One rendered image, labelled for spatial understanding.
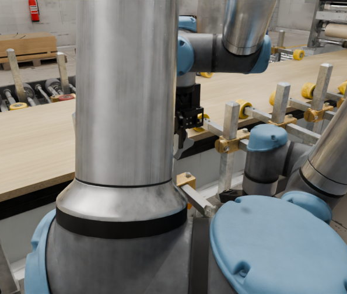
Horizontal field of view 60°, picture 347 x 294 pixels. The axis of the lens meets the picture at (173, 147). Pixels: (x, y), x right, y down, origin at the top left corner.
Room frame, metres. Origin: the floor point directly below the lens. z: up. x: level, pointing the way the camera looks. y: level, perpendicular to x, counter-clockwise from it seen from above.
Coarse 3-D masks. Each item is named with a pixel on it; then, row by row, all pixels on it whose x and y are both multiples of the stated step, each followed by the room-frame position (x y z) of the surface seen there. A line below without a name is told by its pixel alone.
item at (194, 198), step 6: (186, 186) 0.80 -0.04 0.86; (186, 192) 0.76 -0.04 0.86; (192, 192) 0.76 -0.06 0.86; (192, 198) 0.74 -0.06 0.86; (198, 198) 0.73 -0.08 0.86; (204, 198) 0.73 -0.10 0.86; (192, 204) 0.73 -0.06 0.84; (198, 204) 0.71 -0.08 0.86; (204, 204) 0.71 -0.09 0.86; (210, 204) 0.71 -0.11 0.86; (198, 210) 0.71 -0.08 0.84; (204, 210) 0.69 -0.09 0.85
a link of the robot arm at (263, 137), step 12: (252, 132) 0.55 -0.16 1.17; (264, 132) 0.54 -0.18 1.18; (276, 132) 0.54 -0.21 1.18; (252, 144) 0.54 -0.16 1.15; (264, 144) 0.52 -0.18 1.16; (276, 144) 0.52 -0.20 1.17; (288, 144) 0.53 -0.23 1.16; (252, 156) 0.54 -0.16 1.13; (264, 156) 0.52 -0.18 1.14; (276, 156) 0.51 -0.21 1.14; (252, 168) 0.53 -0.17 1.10; (264, 168) 0.52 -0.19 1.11; (276, 168) 0.51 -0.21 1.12; (252, 180) 0.53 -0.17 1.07; (264, 180) 0.52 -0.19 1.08; (276, 180) 0.53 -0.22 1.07
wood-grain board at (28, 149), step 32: (288, 64) 2.33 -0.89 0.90; (320, 64) 2.33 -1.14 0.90; (224, 96) 1.58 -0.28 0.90; (256, 96) 1.58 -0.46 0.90; (0, 128) 1.16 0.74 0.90; (32, 128) 1.16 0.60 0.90; (64, 128) 1.16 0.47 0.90; (192, 128) 1.16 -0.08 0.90; (0, 160) 0.89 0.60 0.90; (32, 160) 0.89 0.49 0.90; (64, 160) 0.89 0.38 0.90; (0, 192) 0.71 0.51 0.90
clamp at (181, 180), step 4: (180, 176) 0.84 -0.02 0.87; (184, 176) 0.84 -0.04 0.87; (192, 176) 0.84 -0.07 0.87; (180, 180) 0.82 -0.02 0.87; (184, 180) 0.82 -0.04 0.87; (188, 180) 0.82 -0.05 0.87; (192, 180) 0.82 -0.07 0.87; (176, 184) 0.79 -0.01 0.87; (180, 184) 0.80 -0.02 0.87; (184, 184) 0.80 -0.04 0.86; (188, 184) 0.81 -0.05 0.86; (192, 184) 0.82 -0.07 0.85
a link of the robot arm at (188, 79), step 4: (188, 72) 0.69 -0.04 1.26; (192, 72) 0.70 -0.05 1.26; (180, 76) 0.69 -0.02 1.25; (184, 76) 0.69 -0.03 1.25; (188, 76) 0.69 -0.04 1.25; (192, 76) 0.70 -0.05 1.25; (176, 80) 0.69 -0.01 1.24; (180, 80) 0.69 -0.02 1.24; (184, 80) 0.69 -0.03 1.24; (188, 80) 0.69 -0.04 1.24; (192, 80) 0.70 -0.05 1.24; (176, 84) 0.69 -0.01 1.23; (180, 84) 0.69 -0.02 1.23; (184, 84) 0.69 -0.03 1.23; (188, 84) 0.69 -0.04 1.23; (192, 84) 0.70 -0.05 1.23; (180, 88) 0.70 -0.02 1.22
